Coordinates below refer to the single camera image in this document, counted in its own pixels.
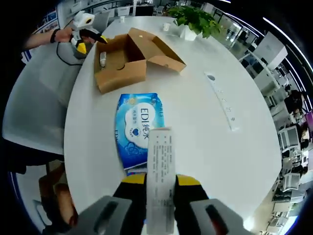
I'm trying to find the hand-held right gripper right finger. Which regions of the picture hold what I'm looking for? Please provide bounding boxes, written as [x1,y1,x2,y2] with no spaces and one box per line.
[174,173,247,235]

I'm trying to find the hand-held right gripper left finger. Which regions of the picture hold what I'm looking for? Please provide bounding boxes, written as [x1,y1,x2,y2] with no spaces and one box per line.
[78,174,147,235]

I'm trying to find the brown cardboard shoe box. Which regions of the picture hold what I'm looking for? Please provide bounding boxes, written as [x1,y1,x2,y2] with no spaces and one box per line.
[94,27,187,94]

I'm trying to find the small white carton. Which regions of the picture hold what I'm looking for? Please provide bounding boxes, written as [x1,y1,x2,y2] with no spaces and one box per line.
[146,126,176,235]

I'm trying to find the blue wet wipes pack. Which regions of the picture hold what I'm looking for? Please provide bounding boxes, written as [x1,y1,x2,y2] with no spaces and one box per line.
[114,92,166,175]

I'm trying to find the person's left hand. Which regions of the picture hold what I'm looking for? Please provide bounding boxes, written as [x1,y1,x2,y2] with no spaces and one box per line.
[55,28,74,43]

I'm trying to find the black wristband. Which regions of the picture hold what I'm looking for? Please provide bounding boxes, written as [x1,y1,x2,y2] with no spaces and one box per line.
[50,28,61,44]

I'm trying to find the potted green plant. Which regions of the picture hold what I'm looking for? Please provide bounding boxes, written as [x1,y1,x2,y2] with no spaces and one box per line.
[167,5,222,41]

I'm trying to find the white square pillar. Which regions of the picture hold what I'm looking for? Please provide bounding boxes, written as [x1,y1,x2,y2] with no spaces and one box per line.
[254,31,288,71]

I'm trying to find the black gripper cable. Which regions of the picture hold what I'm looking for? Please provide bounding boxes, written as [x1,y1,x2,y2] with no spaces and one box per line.
[55,40,83,66]

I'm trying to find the white table cable strip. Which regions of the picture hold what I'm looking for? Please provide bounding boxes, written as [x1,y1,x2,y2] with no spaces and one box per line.
[204,70,242,132]

